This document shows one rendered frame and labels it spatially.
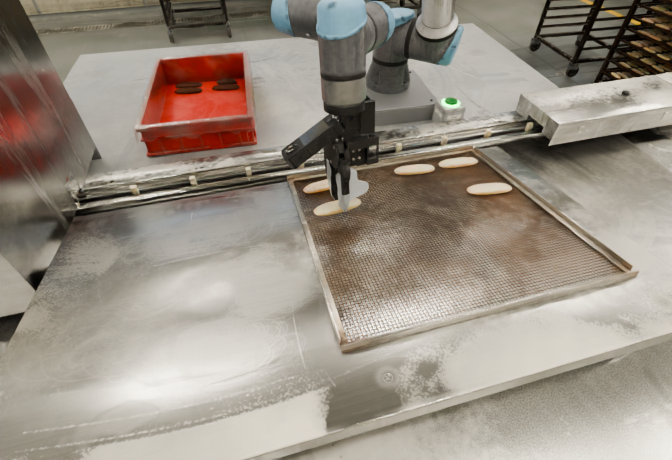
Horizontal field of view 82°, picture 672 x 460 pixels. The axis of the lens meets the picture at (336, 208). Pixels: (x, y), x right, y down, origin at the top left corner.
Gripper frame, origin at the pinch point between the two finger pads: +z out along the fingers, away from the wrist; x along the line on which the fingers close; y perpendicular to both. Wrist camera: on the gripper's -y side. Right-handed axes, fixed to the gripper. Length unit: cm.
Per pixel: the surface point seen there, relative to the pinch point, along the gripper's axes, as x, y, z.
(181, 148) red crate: 52, -28, 5
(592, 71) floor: 180, 309, 61
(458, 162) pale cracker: 8.7, 35.6, 3.9
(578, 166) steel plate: 5, 75, 13
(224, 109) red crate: 72, -12, 3
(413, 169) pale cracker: 10.5, 23.9, 3.9
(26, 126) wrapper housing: 30, -53, -15
